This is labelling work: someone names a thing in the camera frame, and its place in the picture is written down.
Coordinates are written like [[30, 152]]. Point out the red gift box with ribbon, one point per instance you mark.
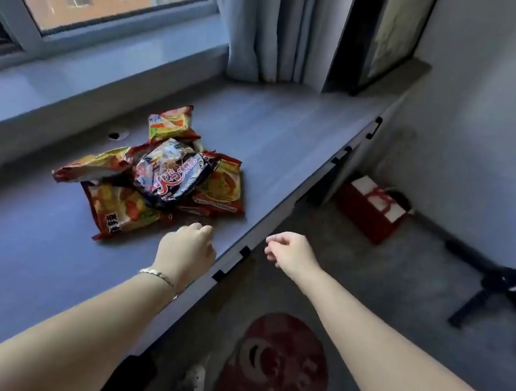
[[373, 209]]

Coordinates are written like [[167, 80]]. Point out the crumpled red yellow snack packet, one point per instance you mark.
[[94, 165]]

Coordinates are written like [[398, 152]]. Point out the person's left fingers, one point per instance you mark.
[[199, 231]]

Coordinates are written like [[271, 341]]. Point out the dark blue snack packet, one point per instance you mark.
[[172, 174]]

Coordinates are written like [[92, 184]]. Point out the person's right hand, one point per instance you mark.
[[296, 255]]

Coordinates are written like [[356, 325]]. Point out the person's right forearm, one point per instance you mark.
[[406, 367]]

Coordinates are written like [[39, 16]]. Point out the white clog shoe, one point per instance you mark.
[[193, 380]]

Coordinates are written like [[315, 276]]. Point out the flat red orange snack packet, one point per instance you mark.
[[223, 190]]

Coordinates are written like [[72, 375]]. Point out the black picture frame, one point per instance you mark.
[[381, 33]]

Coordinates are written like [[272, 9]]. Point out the green and yellow snack packet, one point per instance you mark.
[[169, 125]]

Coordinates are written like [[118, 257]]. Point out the person's left hand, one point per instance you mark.
[[182, 256]]

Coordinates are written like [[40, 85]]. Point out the person's left forearm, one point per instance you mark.
[[61, 333]]

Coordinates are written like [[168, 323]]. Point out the black chair base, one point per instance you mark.
[[502, 294]]

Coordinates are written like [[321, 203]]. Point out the grey window frame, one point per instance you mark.
[[92, 43]]

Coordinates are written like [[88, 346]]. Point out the person's right fingers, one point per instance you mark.
[[275, 248]]

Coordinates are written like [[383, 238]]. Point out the large red yellow snack packet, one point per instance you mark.
[[117, 211]]

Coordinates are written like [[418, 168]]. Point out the grey curtain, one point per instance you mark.
[[273, 18]]

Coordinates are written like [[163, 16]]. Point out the round red rug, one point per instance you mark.
[[276, 372]]

